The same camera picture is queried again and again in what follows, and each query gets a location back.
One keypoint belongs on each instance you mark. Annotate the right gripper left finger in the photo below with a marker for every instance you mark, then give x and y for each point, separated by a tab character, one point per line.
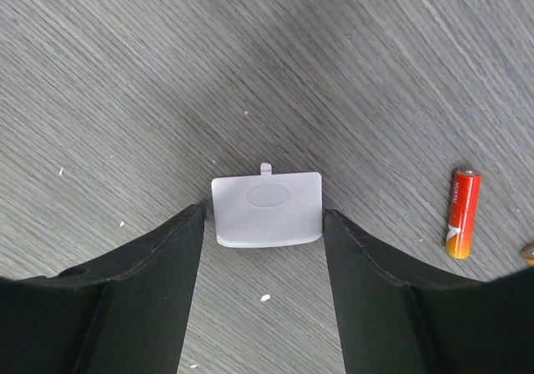
124	312

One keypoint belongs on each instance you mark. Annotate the orange battery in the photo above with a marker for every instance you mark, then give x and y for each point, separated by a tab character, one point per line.
527	253

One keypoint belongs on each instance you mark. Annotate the red battery middle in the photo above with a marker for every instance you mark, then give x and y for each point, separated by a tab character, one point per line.
465	191

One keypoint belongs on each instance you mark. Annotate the white battery cover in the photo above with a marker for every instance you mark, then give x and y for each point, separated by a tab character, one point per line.
267	210

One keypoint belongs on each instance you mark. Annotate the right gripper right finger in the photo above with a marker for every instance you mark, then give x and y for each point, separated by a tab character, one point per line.
397	314

